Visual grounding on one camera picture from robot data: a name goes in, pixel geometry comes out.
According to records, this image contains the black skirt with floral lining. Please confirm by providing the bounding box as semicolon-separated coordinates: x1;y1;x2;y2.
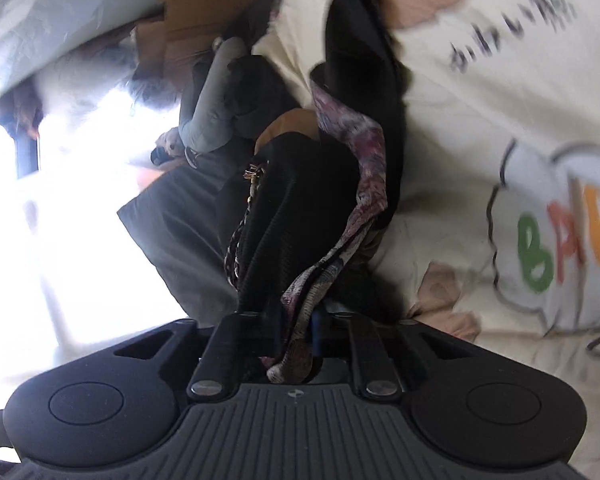
216;0;406;384

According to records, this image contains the brown cardboard sheet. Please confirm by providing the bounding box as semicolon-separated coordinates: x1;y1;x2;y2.
134;0;252;89

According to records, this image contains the cream cartoon print bedsheet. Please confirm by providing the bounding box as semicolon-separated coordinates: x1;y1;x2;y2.
258;0;600;479

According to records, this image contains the brown satin garment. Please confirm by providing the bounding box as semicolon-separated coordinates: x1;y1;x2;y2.
254;108;320;154

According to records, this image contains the dark grey garment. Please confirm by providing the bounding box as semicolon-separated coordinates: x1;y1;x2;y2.
118;150;248;327

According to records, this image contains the grey puffer jacket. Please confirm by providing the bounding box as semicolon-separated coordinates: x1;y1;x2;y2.
178;37;248;154

